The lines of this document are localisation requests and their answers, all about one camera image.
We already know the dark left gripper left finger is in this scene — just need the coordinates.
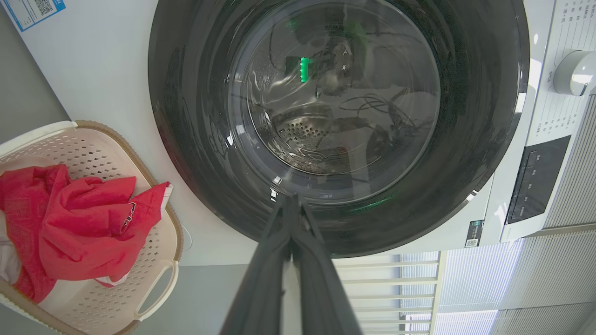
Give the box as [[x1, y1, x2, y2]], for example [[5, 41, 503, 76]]
[[220, 194, 298, 335]]

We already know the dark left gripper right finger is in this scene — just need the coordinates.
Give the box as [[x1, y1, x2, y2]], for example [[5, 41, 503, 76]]
[[291, 195, 364, 335]]

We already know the dark round washer door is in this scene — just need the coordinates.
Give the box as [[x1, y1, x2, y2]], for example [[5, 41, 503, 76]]
[[148, 0, 530, 259]]

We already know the red garment with white trim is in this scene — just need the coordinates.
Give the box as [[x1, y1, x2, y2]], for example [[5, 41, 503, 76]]
[[0, 164, 174, 304]]

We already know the cream perforated laundry basket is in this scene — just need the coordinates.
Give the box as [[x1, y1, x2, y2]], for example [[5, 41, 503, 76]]
[[0, 120, 184, 335]]

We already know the white front-load washing machine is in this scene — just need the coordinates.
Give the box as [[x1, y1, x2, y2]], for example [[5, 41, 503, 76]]
[[0, 0, 596, 267]]

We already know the white metal railing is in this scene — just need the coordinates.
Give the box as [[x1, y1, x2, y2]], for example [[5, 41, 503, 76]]
[[333, 251, 447, 335]]

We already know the black QR code sticker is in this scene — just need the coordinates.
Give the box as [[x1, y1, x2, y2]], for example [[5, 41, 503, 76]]
[[465, 220, 485, 248]]

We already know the black washer control panel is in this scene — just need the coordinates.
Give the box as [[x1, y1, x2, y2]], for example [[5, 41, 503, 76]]
[[507, 135, 571, 225]]

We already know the silver washer control knob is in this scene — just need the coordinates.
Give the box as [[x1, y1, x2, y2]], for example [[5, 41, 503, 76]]
[[553, 50, 596, 97]]

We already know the blue energy label sticker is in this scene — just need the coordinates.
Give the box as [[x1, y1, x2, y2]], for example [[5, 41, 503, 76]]
[[0, 0, 66, 32]]

